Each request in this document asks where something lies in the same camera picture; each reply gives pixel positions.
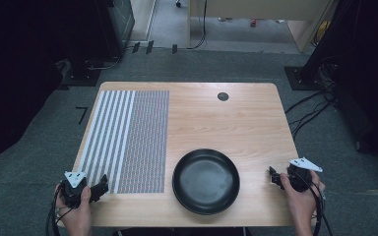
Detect light wooden desk frame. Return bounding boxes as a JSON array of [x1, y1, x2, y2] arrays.
[[186, 0, 339, 54]]

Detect person's left hand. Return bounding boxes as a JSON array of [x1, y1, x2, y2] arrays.
[[54, 183, 94, 232]]

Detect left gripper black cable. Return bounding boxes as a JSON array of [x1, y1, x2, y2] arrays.
[[44, 185, 75, 236]]

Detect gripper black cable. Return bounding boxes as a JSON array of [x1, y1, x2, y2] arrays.
[[290, 170, 335, 236], [44, 185, 75, 236]]

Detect black tilted stand with base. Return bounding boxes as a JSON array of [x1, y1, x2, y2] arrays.
[[283, 0, 352, 91]]

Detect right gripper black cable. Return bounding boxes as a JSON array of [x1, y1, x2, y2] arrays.
[[290, 170, 335, 236]]

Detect dark cabinet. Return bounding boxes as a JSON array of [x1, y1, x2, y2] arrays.
[[106, 0, 136, 59]]

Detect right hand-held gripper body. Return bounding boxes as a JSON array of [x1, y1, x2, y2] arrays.
[[286, 156, 324, 194]]

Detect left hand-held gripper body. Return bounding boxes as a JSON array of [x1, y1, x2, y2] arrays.
[[60, 170, 91, 209]]

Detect black round plate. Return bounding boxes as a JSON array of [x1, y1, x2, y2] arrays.
[[171, 148, 241, 216]]

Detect person's dark clothing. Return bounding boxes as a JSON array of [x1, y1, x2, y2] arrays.
[[112, 226, 254, 236]]

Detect black floor cables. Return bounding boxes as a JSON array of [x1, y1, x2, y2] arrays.
[[284, 57, 341, 141]]

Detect black hanging cable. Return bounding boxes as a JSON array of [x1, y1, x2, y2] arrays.
[[186, 0, 209, 51]]

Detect grey white striped placemat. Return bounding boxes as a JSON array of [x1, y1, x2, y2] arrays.
[[77, 89, 170, 195]]

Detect person's right hand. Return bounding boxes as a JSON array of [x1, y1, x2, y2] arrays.
[[279, 169, 327, 224]]

